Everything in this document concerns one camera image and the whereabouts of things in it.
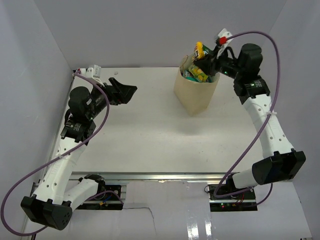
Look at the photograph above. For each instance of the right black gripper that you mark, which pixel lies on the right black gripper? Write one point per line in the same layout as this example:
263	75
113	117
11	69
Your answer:
209	63

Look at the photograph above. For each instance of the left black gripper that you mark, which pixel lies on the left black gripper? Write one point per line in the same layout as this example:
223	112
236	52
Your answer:
120	93

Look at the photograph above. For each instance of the yellow candy packet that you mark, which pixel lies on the yellow candy packet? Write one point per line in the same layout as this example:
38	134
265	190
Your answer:
198	52

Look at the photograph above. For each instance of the green yellow snack packet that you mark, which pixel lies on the green yellow snack packet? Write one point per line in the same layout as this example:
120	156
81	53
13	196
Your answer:
198	73

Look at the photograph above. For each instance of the teal snack packet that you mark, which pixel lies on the teal snack packet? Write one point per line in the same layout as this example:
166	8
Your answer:
188	75

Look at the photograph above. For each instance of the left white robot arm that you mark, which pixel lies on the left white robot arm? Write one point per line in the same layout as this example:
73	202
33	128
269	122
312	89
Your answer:
51	204

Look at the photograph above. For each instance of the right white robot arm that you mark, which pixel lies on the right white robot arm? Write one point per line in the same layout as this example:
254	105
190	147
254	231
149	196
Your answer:
281	162

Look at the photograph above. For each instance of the brown paper bag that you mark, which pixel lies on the brown paper bag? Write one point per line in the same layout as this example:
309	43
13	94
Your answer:
194	96

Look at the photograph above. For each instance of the white paper sheet front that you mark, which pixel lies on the white paper sheet front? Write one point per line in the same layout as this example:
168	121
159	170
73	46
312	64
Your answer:
181	211

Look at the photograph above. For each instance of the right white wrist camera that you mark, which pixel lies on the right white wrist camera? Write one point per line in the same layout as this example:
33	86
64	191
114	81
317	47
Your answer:
222	41

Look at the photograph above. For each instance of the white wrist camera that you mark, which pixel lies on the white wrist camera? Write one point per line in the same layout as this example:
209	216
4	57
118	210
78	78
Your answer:
222	41
93	72

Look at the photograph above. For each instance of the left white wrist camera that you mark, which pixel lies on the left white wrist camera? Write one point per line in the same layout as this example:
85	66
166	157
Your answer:
93	72

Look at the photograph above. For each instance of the aluminium table frame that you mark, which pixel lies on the aluminium table frame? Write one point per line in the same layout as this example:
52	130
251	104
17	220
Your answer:
154	138

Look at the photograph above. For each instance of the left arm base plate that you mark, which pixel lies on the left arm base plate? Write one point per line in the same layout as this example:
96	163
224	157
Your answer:
107	201

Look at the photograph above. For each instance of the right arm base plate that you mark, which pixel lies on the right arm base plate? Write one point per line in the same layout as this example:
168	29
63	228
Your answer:
244	202

